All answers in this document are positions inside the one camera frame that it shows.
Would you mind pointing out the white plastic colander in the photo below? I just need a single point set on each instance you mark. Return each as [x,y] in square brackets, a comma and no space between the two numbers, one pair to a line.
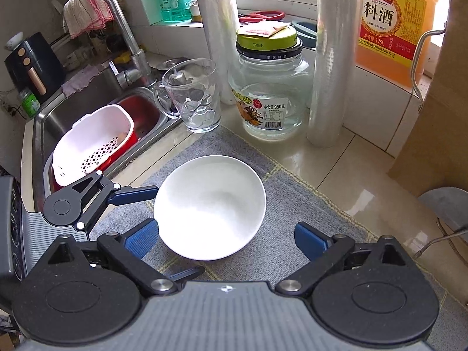
[91,139]

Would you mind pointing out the glass jar yellow lid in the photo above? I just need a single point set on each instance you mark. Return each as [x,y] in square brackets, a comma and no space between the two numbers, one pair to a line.
[270,98]

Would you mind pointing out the teal plastic container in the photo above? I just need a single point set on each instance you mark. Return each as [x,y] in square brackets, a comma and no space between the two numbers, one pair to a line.
[305,33]

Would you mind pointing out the steel faucet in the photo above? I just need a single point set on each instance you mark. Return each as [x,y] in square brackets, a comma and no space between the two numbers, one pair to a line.
[124,33]

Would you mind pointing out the black air fryer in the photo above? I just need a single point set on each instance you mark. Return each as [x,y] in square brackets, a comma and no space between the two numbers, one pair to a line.
[33,65]

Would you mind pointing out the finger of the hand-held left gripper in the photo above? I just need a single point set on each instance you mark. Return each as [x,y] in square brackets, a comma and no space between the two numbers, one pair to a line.
[190,272]
[139,193]

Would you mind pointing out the bamboo cutting board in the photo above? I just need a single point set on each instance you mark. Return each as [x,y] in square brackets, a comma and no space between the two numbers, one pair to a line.
[438,135]

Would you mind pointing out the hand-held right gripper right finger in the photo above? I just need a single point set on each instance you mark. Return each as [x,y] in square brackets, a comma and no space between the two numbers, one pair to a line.
[310,239]

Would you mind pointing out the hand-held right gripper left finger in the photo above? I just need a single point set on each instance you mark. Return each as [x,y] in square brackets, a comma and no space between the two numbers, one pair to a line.
[140,239]

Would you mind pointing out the pink dish cloth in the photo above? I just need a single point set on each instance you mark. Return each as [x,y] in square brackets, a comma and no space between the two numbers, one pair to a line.
[86,14]

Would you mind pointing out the white pink floral bowl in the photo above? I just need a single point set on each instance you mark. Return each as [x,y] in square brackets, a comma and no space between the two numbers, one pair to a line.
[212,204]

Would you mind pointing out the grey and teal dish mat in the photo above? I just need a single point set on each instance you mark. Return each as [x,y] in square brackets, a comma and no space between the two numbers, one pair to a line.
[292,197]

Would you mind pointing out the clear glass mug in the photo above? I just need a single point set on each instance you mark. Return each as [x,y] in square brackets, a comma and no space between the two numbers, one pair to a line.
[197,98]

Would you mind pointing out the red plastic basin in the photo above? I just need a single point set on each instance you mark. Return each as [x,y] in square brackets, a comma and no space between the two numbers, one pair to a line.
[146,117]

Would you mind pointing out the small pink sachet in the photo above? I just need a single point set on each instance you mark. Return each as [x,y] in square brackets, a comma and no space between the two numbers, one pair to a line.
[263,30]

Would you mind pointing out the steel sink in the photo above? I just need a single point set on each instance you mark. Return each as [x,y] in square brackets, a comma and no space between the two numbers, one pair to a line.
[40,131]

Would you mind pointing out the small green lid jar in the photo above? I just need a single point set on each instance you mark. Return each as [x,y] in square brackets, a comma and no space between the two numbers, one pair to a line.
[30,106]

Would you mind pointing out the grey rag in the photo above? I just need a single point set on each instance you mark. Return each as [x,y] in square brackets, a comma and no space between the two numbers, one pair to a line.
[80,80]

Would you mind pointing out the orange cooking wine jug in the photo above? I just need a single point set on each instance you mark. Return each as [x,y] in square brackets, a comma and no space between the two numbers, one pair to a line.
[387,25]

